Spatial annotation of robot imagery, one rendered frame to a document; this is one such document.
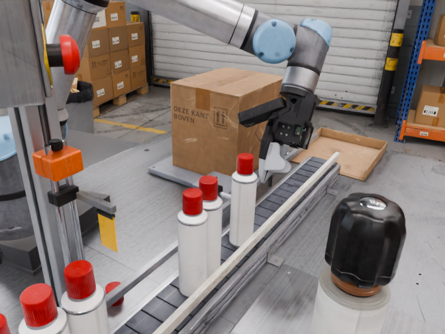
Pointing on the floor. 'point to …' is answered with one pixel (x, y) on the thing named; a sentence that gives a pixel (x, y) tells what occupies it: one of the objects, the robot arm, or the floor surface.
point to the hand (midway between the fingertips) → (261, 176)
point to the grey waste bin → (81, 116)
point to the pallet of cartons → (112, 57)
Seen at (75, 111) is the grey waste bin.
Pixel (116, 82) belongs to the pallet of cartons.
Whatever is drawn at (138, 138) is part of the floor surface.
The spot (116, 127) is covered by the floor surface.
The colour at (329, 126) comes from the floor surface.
